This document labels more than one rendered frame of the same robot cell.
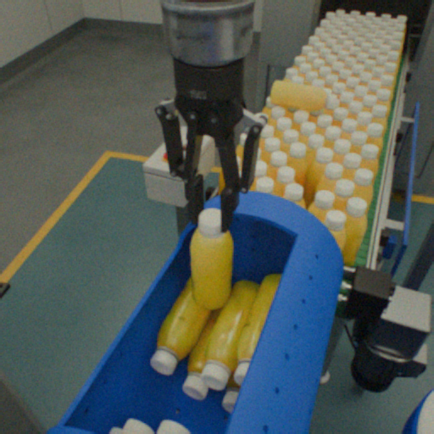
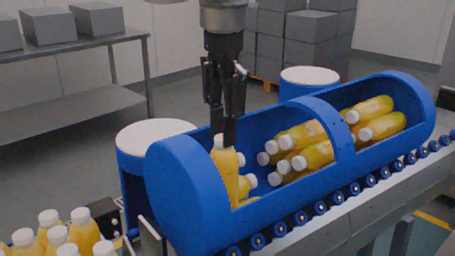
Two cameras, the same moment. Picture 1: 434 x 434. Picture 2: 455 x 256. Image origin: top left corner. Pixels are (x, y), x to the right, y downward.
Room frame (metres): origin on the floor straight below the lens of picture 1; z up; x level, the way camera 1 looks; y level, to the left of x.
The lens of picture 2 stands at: (1.06, 0.39, 1.62)
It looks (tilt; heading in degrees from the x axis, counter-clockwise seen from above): 26 degrees down; 211
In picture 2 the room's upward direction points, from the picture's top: straight up
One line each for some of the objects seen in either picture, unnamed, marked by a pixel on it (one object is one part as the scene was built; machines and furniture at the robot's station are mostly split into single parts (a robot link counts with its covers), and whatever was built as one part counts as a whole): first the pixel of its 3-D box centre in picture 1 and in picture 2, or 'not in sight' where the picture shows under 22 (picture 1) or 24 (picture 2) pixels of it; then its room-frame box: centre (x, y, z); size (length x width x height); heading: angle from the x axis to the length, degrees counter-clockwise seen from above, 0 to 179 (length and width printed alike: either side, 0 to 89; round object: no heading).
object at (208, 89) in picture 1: (209, 96); (223, 53); (0.43, 0.01, 1.43); 0.08 x 0.07 x 0.09; 68
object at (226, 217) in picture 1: (226, 208); (217, 123); (0.42, -0.01, 1.27); 0.03 x 0.01 x 0.07; 158
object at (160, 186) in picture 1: (181, 164); not in sight; (0.85, 0.09, 1.05); 0.20 x 0.10 x 0.10; 158
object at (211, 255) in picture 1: (211, 263); (223, 176); (0.43, 0.01, 1.15); 0.07 x 0.07 x 0.16
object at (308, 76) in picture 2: not in sight; (309, 75); (-0.72, -0.21, 1.03); 0.28 x 0.28 x 0.01
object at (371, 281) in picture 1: (364, 296); (104, 223); (0.52, -0.31, 0.95); 0.10 x 0.07 x 0.10; 68
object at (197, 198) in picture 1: (197, 200); (229, 131); (0.44, 0.03, 1.27); 0.03 x 0.01 x 0.07; 158
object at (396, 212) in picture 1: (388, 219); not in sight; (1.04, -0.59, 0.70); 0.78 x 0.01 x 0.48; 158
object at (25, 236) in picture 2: (344, 186); (23, 236); (0.73, -0.29, 1.07); 0.04 x 0.04 x 0.02
